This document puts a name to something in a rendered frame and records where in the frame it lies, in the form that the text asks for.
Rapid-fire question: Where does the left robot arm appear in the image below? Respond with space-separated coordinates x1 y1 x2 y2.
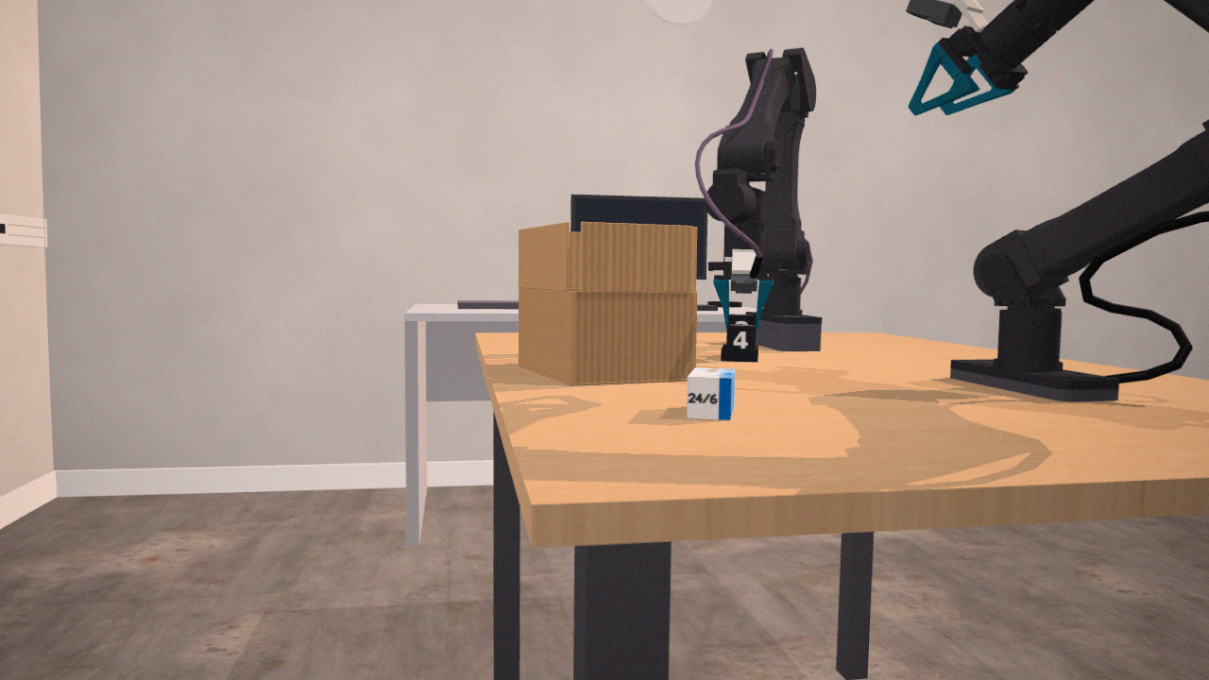
950 0 1209 390

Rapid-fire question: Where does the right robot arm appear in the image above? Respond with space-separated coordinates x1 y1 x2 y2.
707 47 822 324

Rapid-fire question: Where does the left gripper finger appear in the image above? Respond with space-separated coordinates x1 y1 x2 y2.
908 44 979 115
941 54 1014 115

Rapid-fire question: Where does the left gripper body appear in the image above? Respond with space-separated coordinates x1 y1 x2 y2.
938 0 1057 91

